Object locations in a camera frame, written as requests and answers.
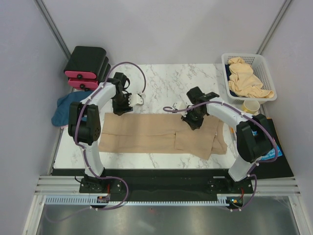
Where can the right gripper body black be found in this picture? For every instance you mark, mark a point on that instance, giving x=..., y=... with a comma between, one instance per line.
x=194, y=118

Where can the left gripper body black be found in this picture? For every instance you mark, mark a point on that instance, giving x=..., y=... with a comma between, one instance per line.
x=121, y=102

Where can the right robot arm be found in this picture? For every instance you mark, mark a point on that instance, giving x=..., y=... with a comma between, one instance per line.
x=217, y=107

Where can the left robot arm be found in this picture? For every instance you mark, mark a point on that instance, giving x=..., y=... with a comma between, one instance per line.
x=84, y=123

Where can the lower black pink drawer box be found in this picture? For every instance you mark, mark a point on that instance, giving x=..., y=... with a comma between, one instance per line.
x=88, y=80

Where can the black pink drawer box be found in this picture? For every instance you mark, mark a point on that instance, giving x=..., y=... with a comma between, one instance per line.
x=84, y=58
x=88, y=80

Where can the upper black pink drawer box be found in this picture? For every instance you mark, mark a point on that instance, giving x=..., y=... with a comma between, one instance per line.
x=84, y=58

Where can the yellow mug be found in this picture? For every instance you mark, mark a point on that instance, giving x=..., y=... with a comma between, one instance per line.
x=251, y=106

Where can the light yellow t shirt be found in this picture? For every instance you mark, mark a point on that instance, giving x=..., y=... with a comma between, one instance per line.
x=242, y=81

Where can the blue t shirt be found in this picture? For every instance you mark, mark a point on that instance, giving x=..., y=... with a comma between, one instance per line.
x=61, y=115

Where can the white plastic basket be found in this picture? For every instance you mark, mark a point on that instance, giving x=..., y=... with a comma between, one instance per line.
x=260, y=69

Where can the blue storey treehouse book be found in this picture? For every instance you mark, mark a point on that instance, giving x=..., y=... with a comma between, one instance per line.
x=265, y=147

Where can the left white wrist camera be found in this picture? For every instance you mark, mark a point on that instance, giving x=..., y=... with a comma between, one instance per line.
x=136, y=99

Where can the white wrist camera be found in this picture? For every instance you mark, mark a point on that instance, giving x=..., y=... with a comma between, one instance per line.
x=180, y=107
x=136, y=99

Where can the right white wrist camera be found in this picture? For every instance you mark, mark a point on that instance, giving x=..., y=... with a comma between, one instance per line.
x=180, y=107

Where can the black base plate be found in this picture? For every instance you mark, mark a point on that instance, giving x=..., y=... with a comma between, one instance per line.
x=165, y=184

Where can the white cable duct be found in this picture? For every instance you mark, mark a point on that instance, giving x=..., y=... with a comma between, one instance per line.
x=103, y=201

